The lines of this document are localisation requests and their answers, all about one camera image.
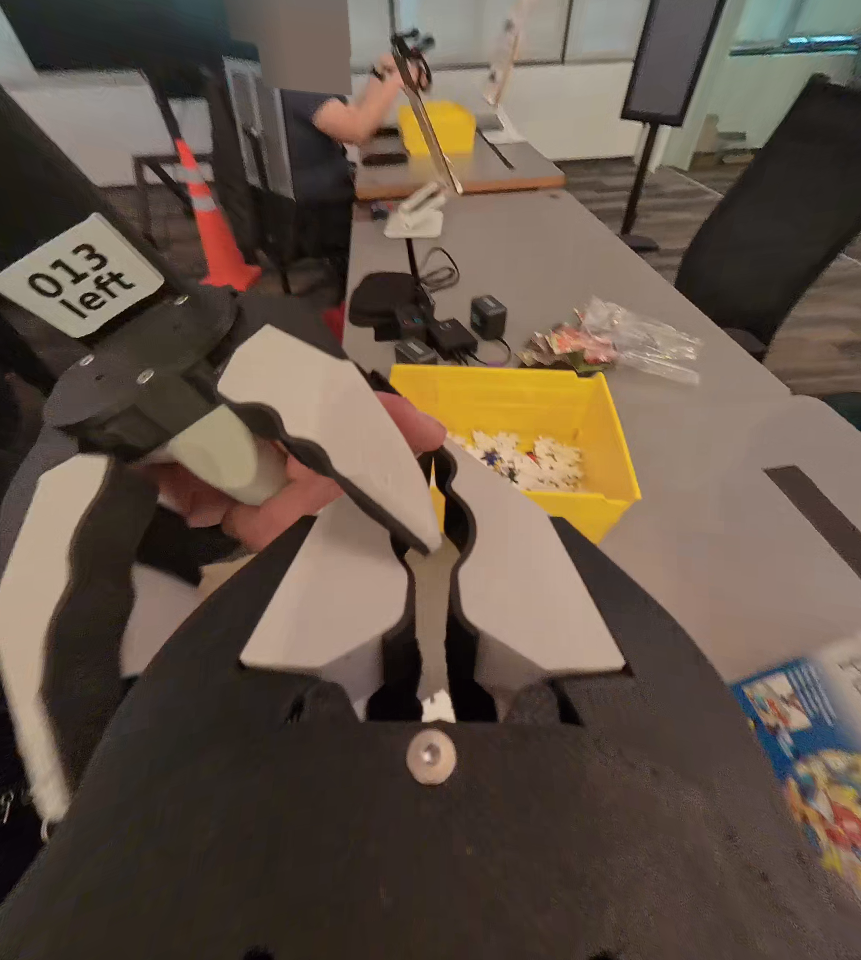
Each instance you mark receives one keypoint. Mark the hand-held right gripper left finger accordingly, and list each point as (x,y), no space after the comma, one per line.
(318,607)

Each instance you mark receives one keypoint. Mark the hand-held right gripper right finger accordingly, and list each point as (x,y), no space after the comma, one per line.
(535,600)

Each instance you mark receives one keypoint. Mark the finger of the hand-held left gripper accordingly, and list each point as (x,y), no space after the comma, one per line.
(25,600)
(333,405)

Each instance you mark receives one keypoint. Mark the pile of white puzzle pieces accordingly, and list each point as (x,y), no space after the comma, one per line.
(550,459)

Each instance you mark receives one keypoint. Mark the yellow plastic bin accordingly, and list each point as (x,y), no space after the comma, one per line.
(505,405)

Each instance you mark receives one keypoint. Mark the colourful puzzle box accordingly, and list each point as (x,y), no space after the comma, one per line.
(835,787)

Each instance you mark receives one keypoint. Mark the person's left hand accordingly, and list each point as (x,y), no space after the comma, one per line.
(280,517)

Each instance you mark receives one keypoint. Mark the red fabric item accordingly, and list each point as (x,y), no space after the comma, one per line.
(334,322)

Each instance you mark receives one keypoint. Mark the black charger block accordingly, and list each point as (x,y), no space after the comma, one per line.
(488,315)
(415,351)
(409,319)
(451,336)

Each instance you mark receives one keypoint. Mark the orange traffic cone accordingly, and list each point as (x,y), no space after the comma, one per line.
(217,232)

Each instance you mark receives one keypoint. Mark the white desk stand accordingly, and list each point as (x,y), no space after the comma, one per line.
(417,214)

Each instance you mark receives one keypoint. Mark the crumpled colourful packets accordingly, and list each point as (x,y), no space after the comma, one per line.
(562,349)

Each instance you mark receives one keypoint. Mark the black phone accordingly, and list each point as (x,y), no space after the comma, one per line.
(384,159)

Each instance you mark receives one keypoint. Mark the clear plastic bag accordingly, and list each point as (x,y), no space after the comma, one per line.
(640,337)

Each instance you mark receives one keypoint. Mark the brown wooden table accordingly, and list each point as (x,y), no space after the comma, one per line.
(505,169)

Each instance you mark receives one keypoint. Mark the long metal bar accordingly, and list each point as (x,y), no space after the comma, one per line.
(430,127)

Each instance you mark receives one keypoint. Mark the small yellow bin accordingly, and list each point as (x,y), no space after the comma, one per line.
(442,127)

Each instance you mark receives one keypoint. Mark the black office chair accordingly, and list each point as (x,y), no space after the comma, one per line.
(775,225)

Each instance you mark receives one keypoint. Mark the black display on stand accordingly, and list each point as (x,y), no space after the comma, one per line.
(670,60)

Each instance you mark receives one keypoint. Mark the dark wall screen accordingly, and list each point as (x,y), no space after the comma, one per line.
(123,30)

